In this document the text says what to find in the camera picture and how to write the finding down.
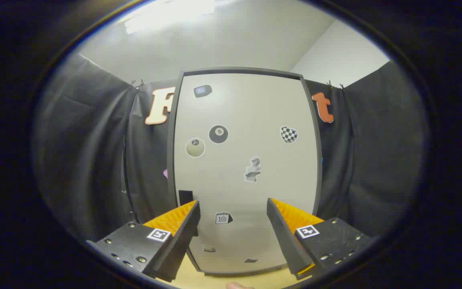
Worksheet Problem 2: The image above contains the grey cabinet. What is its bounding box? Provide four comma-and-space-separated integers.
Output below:
166, 67, 324, 277

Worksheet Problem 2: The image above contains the black backdrop cloth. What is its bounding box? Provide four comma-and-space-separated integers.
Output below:
34, 52, 430, 245

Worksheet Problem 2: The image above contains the black door handle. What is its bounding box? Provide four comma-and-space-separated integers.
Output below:
178, 190, 194, 207

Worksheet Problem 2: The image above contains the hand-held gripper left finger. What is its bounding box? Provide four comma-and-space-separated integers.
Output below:
88, 200, 201, 283

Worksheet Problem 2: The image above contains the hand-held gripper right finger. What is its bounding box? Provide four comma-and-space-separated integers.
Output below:
266, 197, 376, 280

